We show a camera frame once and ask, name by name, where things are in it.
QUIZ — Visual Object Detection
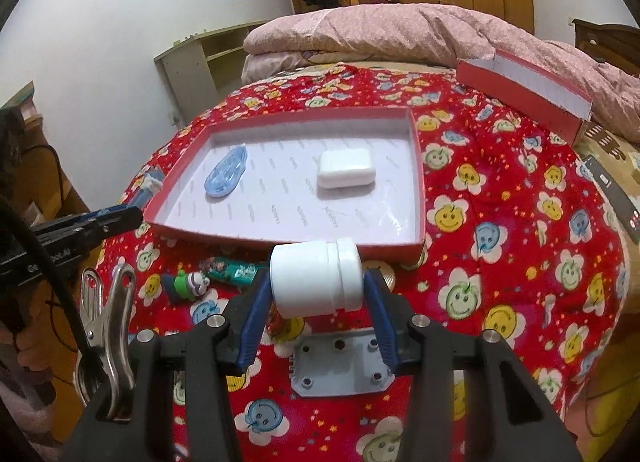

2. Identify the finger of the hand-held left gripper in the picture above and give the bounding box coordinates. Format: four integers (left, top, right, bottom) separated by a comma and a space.
65, 205, 146, 254

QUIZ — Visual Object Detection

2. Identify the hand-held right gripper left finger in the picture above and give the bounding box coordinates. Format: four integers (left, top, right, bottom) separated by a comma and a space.
60, 272, 273, 462

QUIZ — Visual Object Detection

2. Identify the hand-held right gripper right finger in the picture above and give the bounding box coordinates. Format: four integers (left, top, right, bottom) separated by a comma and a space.
362, 267, 583, 462

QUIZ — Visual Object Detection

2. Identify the round wooden disc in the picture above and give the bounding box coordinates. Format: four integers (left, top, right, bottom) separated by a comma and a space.
372, 265, 397, 293

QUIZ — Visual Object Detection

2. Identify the blue and white clip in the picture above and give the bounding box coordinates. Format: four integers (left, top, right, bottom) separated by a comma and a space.
131, 167, 166, 208

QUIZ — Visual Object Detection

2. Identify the green tube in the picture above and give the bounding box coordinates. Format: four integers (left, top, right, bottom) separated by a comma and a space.
200, 257, 271, 284

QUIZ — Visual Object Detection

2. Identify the white plastic jar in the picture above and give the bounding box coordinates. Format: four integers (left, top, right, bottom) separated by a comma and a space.
269, 238, 362, 318

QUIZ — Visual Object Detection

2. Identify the green and purple toy figure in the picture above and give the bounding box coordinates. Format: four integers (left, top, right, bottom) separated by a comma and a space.
161, 269, 211, 304

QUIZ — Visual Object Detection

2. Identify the shallow red cardboard box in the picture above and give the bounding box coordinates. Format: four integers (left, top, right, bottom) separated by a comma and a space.
142, 106, 427, 265

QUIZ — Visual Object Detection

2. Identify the person's left hand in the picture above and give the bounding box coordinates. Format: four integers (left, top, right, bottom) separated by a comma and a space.
12, 319, 57, 393

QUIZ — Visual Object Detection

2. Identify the wooden desk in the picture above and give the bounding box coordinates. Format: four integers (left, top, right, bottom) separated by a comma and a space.
0, 82, 101, 253

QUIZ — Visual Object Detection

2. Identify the silver metal spring clip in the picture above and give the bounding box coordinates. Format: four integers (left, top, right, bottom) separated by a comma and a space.
75, 265, 137, 418

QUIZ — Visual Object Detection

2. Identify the blue clear plastic disc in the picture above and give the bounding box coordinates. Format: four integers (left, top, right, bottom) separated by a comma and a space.
204, 145, 249, 200

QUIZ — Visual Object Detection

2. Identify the red smiley flower blanket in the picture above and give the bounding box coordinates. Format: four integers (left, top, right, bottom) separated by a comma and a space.
95, 62, 631, 462

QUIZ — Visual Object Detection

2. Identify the white rounded plastic case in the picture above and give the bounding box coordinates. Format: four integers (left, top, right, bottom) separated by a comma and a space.
316, 148, 377, 191

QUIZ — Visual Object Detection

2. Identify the beige open shelf unit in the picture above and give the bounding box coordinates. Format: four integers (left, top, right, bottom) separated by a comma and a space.
154, 20, 266, 128

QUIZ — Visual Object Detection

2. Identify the black remote control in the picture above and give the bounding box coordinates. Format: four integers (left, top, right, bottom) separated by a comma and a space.
582, 155, 640, 243

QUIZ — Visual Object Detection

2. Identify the red box lid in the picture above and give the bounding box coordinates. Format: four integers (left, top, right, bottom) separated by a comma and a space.
456, 48, 595, 140

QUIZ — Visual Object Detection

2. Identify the pink quilt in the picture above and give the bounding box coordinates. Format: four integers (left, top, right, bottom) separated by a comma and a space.
241, 3, 640, 143

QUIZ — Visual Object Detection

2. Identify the dark wooden headboard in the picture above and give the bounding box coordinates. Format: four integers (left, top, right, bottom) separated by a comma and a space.
572, 18, 640, 78

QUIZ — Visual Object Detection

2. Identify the black cable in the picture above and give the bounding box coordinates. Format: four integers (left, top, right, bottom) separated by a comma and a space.
0, 195, 108, 393

